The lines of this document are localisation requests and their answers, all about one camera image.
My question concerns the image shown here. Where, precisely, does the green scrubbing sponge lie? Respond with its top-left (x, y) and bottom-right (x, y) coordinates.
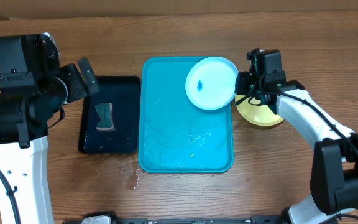
top-left (95, 103), bottom-right (114, 131)

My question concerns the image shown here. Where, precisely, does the light blue plate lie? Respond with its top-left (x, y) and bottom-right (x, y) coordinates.
top-left (185, 57), bottom-right (238, 110)

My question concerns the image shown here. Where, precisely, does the yellow plate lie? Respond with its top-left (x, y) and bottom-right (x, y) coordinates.
top-left (236, 98), bottom-right (284, 127)

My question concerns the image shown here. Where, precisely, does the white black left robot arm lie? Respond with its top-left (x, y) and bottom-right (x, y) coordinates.
top-left (0, 33), bottom-right (99, 223)

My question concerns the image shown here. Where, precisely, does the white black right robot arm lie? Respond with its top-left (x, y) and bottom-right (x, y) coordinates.
top-left (235, 48), bottom-right (358, 223)

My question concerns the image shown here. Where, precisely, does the black plastic tray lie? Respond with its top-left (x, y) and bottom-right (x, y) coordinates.
top-left (78, 76), bottom-right (141, 154)

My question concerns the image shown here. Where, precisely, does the blue plastic tray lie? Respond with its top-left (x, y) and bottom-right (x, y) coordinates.
top-left (138, 57), bottom-right (234, 173)

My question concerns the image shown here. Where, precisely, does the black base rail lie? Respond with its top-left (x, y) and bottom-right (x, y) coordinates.
top-left (62, 211), bottom-right (338, 224)

